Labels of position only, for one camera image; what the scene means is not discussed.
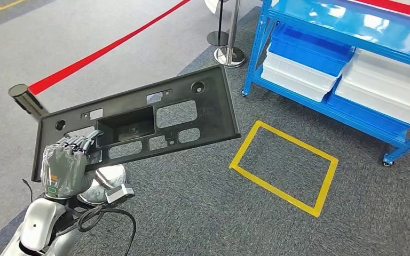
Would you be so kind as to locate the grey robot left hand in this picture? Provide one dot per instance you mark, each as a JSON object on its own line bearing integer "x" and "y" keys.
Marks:
{"x": 63, "y": 169}

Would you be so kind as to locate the black plastic plate frame part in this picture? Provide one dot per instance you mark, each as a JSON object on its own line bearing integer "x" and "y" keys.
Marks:
{"x": 215, "y": 116}

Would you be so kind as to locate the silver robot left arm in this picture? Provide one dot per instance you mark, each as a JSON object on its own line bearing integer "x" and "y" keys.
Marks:
{"x": 38, "y": 226}

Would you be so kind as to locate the blue metal shelf rack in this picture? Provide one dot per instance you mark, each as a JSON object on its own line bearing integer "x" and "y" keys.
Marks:
{"x": 297, "y": 17}

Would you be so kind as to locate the chrome base barrier stanchion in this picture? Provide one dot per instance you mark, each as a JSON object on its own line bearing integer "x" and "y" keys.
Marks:
{"x": 229, "y": 58}

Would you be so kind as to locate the white plastic bin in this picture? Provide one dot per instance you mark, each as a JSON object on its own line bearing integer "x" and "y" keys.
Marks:
{"x": 385, "y": 88}
{"x": 290, "y": 86}
{"x": 385, "y": 67}
{"x": 374, "y": 102}
{"x": 297, "y": 72}

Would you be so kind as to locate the black barrier post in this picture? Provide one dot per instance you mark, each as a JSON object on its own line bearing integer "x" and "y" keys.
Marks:
{"x": 24, "y": 99}

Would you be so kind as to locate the yellow floor tape frame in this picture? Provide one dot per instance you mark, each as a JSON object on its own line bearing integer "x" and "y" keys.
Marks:
{"x": 279, "y": 192}

